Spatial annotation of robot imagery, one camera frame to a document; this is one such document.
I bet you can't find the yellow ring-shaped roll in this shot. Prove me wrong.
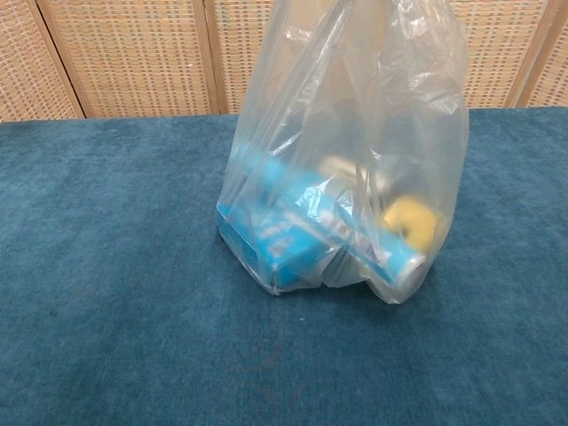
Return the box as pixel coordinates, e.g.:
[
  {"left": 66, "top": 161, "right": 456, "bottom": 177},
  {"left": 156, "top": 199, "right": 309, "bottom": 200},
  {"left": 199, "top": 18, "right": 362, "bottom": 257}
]
[{"left": 381, "top": 197, "right": 441, "bottom": 253}]

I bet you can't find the teal velvet tablecloth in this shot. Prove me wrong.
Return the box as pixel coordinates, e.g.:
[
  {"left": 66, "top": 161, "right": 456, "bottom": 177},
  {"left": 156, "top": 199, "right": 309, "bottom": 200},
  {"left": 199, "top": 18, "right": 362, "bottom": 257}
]
[{"left": 0, "top": 106, "right": 568, "bottom": 426}]

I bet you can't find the clear plastic shopping bag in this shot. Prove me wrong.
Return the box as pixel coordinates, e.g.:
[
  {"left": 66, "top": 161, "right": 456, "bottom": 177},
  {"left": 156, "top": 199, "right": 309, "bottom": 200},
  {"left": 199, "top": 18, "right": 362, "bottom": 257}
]
[{"left": 216, "top": 0, "right": 471, "bottom": 307}]

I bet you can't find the woven rattan folding screen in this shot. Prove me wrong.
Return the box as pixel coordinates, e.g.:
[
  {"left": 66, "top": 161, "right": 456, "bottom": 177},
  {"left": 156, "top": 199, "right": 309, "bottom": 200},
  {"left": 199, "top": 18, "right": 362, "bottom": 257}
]
[{"left": 0, "top": 0, "right": 568, "bottom": 122}]

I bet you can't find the blue cardboard box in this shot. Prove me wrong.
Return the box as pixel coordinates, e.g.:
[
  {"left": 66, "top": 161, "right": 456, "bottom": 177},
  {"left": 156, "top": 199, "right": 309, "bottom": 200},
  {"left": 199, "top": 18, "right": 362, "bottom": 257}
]
[{"left": 216, "top": 201, "right": 338, "bottom": 295}]

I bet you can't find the blue cylindrical can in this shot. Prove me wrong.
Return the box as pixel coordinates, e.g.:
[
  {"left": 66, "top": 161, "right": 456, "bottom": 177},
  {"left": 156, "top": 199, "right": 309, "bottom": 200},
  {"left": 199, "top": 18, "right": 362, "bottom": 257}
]
[{"left": 251, "top": 157, "right": 428, "bottom": 290}]

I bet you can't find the silver foil packet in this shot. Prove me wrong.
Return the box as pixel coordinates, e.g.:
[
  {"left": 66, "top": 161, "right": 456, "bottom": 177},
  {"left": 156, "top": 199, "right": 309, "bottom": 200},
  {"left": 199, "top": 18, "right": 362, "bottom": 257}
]
[{"left": 320, "top": 153, "right": 383, "bottom": 188}]

